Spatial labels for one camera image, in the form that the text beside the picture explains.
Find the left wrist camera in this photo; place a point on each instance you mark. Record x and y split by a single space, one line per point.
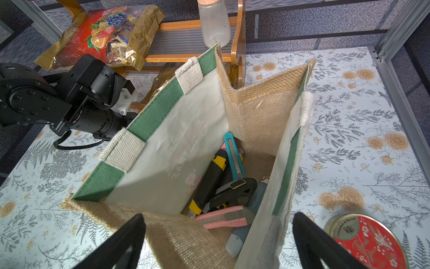
92 80

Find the floral table mat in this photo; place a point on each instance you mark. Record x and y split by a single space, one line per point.
356 157

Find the black yellow box cutter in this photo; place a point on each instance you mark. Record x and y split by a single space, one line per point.
239 191

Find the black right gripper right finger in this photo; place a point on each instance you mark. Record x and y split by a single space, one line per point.
316 248

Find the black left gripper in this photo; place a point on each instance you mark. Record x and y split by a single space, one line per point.
103 125

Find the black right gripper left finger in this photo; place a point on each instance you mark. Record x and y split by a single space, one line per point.
122 250

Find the small pink-capped bottle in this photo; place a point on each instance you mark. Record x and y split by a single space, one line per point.
214 22

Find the yellow black utility knife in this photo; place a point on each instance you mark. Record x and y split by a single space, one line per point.
209 182

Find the grey blue art knife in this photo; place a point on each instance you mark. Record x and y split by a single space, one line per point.
239 234

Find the wooden two-tier shelf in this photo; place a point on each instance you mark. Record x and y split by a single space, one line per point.
181 40

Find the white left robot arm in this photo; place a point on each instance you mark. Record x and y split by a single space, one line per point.
27 97

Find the pink snap-off cutter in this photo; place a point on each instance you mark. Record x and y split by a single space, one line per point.
231 217

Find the red tape roll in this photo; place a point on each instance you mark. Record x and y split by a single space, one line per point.
368 240

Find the green jute Christmas bag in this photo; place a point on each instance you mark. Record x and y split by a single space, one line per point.
154 166

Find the red gold snack bag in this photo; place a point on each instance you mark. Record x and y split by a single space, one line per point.
119 37

